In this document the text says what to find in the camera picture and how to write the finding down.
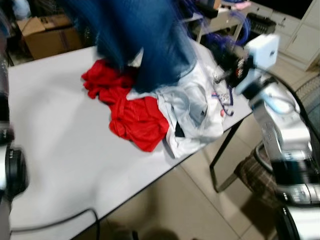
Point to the purple plastic hanger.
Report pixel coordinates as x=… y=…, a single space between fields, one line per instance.
x=244 y=27

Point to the blue denim garment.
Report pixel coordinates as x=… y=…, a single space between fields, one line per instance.
x=135 y=40

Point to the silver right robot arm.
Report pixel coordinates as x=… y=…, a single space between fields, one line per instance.
x=280 y=130

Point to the black office machine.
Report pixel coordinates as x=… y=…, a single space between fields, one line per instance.
x=260 y=24

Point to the crumpled white garment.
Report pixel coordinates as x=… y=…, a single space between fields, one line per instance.
x=195 y=105

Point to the pink item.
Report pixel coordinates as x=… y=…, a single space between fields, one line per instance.
x=240 y=5

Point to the white drawer cabinet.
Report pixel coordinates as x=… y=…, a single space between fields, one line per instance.
x=300 y=35

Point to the black standing fan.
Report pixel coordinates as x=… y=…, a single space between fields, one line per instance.
x=312 y=100

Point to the red garment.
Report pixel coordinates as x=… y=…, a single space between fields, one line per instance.
x=135 y=120

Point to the grey table with black legs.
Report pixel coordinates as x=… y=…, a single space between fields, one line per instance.
x=60 y=125

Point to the open cardboard box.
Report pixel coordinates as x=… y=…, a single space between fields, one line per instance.
x=50 y=42

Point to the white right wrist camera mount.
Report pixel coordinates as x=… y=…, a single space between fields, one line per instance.
x=262 y=50

